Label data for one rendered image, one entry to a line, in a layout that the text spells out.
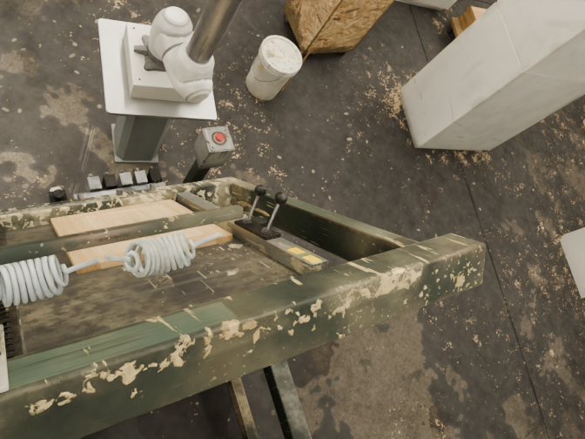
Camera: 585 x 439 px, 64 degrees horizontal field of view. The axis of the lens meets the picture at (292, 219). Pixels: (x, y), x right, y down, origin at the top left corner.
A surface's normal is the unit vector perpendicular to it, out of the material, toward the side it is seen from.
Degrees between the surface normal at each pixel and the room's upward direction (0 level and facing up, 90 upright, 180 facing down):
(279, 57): 0
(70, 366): 57
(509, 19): 90
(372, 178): 0
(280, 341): 33
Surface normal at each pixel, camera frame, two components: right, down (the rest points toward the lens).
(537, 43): -0.88, 0.04
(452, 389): 0.43, -0.34
